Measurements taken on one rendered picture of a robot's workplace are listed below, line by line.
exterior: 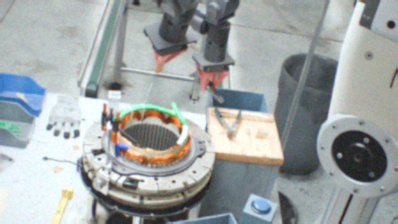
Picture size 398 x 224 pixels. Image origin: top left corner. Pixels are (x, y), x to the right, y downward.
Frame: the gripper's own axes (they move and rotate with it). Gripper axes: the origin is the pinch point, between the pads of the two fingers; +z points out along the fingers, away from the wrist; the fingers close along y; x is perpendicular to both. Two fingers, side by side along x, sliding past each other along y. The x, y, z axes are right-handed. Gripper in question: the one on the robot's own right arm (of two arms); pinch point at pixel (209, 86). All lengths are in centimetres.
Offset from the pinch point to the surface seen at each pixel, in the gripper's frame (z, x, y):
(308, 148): 94, -68, -105
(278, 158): 7.4, 25.2, -9.6
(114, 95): -4.4, 5.2, 29.0
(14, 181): 34, -13, 51
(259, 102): 10.4, -3.2, -20.5
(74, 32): 110, -238, -27
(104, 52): 36, -83, 3
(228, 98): 9.9, -6.8, -11.5
